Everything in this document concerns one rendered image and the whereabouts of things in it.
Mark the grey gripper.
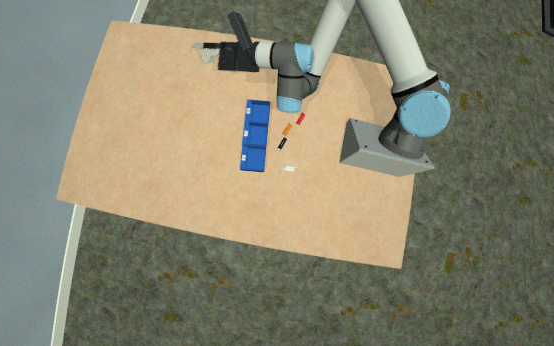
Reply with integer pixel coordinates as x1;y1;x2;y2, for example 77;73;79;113
191;41;259;72

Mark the red aa battery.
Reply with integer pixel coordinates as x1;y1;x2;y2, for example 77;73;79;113
296;112;305;125

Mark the orange aa battery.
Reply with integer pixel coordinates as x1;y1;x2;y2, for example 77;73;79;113
283;123;293;135

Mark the blue rack of bins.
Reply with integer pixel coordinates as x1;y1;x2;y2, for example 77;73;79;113
240;99;270;172

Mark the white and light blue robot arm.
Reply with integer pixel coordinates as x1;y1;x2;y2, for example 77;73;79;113
255;0;451;159

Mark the black aa battery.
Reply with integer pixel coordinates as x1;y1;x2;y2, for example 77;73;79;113
277;138;287;151

